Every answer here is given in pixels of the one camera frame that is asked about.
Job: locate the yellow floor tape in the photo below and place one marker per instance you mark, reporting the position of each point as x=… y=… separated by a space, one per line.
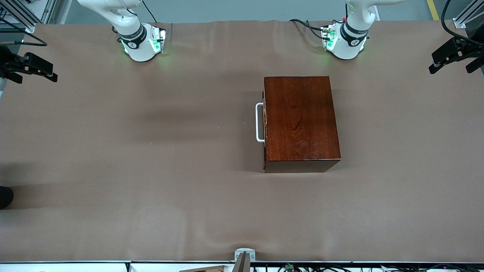
x=433 y=9

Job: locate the brown table cloth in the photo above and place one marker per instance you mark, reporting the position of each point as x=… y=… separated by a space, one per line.
x=113 y=170

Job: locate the black shoe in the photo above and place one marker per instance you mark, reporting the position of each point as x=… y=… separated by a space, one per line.
x=4 y=197

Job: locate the dark brown wooden cabinet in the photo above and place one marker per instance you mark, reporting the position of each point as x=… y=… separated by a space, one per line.
x=302 y=121

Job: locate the grey metal bracket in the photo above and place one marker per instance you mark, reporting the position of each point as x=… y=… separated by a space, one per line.
x=244 y=260

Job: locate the brown cardboard piece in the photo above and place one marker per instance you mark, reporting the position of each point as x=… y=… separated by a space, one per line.
x=208 y=269

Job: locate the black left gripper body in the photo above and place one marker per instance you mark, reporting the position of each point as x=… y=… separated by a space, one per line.
x=463 y=51

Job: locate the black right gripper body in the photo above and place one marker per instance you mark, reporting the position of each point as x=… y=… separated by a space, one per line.
x=11 y=63

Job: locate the green terminal connector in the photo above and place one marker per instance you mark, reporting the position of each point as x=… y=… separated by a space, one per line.
x=289 y=267

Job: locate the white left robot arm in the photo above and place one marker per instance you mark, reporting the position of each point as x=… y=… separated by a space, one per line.
x=348 y=49

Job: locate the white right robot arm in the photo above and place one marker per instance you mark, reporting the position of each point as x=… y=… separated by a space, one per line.
x=140 y=49

